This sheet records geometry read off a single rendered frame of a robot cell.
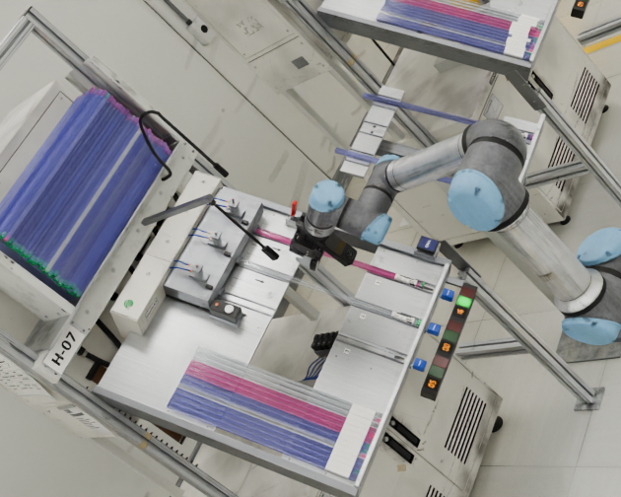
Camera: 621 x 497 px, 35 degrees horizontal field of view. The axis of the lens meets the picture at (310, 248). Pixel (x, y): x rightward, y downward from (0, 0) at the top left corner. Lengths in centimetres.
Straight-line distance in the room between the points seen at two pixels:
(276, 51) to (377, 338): 132
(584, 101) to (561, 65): 17
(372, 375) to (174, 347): 51
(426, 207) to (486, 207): 194
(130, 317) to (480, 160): 105
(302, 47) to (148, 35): 139
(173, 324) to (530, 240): 103
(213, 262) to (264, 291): 16
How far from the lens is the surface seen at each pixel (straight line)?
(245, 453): 239
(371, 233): 220
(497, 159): 191
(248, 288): 261
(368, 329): 253
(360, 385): 246
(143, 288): 256
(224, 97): 477
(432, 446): 297
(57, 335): 243
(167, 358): 254
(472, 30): 319
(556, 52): 382
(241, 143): 476
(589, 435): 303
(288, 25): 335
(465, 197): 189
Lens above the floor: 210
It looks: 25 degrees down
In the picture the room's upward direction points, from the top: 48 degrees counter-clockwise
